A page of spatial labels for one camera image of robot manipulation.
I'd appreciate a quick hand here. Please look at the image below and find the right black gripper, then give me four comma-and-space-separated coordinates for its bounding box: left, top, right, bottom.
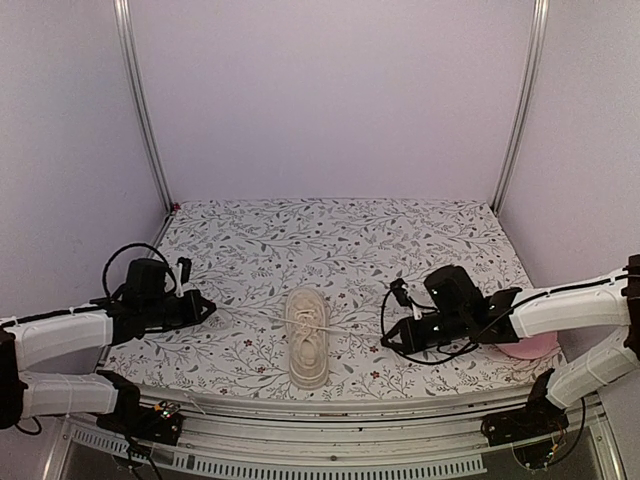
382, 309, 470, 355

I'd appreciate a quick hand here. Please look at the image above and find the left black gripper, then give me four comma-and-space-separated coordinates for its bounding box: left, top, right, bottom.
143, 288, 215, 329

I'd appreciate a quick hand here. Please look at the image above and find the cream white sneaker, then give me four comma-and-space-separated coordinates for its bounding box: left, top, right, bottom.
268, 286, 346, 391

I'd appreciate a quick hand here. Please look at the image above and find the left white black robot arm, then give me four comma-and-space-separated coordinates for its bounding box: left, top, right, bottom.
1, 258, 217, 436

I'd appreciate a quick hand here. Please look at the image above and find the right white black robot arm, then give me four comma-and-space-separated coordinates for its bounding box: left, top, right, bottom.
381, 255, 639, 436

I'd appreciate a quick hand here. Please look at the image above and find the floral patterned table mat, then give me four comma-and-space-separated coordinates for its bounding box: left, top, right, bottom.
105, 199, 564, 401

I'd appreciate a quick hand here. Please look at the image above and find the pink round plate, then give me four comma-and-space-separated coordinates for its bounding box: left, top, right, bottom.
496, 332, 558, 360

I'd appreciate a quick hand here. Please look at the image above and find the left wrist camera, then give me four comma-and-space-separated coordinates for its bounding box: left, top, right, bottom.
172, 257, 192, 298

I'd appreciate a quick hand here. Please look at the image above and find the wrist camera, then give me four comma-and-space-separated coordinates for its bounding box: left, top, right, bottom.
390, 278, 423, 321
172, 257, 192, 298

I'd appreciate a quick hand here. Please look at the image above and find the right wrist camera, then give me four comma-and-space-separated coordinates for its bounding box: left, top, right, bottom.
390, 278, 423, 321

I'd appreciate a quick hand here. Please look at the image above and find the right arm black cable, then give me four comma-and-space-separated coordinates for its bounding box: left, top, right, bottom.
379, 294, 481, 365

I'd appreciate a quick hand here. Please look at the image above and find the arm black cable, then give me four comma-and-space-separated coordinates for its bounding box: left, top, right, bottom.
101, 243, 169, 301
379, 294, 481, 365

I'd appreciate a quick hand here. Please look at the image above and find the aluminium front rail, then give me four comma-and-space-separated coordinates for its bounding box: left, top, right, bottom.
42, 384, 626, 480

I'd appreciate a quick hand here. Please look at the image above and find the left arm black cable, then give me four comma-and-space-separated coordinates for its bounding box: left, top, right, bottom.
101, 243, 169, 301

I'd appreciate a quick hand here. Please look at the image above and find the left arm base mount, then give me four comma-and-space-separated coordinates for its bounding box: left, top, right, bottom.
96, 385, 184, 446

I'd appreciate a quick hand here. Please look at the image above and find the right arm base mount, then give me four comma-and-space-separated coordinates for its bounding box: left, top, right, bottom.
480, 397, 569, 446

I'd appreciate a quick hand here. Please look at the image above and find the left aluminium frame post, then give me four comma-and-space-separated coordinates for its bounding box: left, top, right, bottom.
113, 0, 174, 215

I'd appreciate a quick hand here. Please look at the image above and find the aluminium frame post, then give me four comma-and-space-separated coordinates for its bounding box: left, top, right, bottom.
491, 0, 550, 217
113, 0, 174, 215

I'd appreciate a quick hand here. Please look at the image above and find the right aluminium frame post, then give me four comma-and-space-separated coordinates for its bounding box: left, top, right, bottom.
491, 0, 550, 217

